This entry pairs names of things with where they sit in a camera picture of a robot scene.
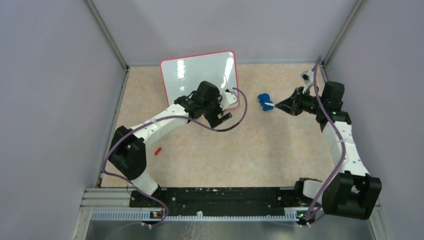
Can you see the pink framed whiteboard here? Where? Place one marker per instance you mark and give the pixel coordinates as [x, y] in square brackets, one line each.
[182, 75]

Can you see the red marker cap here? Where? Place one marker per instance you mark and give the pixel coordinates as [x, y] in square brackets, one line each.
[157, 151]

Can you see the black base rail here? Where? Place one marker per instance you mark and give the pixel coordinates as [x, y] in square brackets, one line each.
[221, 201]

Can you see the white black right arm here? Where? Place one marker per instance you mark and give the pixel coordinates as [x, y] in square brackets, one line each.
[351, 191]

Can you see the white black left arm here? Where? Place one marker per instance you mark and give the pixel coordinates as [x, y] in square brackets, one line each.
[128, 150]

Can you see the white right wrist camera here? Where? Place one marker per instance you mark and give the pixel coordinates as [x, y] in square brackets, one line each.
[307, 76]

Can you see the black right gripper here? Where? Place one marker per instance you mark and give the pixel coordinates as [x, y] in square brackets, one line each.
[295, 100]

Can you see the grey cable duct strip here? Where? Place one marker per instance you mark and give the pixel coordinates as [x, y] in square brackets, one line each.
[147, 216]

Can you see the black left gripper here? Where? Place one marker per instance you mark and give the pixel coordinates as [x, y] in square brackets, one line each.
[217, 98]

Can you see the blue whiteboard eraser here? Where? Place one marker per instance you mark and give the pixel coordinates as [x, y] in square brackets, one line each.
[265, 98]

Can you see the red white marker pen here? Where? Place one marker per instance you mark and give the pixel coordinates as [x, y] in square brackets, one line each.
[269, 104]

